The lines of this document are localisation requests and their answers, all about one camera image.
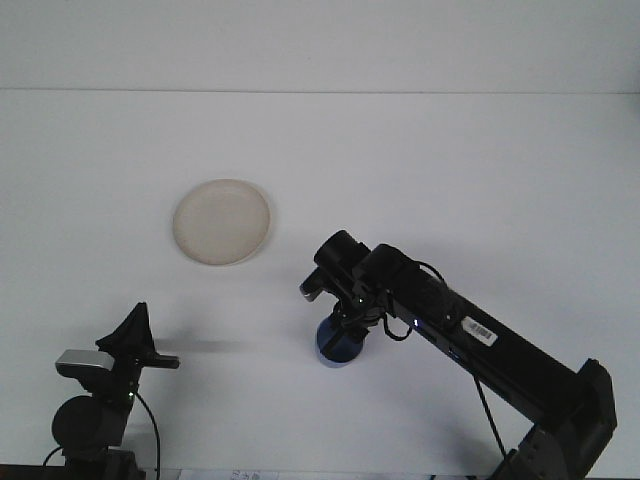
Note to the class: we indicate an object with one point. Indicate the pale blue cup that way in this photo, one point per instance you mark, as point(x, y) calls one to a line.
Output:
point(340, 359)

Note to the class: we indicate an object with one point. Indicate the pale round plate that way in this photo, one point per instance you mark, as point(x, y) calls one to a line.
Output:
point(222, 222)

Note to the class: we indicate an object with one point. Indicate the grey camera box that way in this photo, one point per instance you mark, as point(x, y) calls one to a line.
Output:
point(82, 360)
point(311, 290)

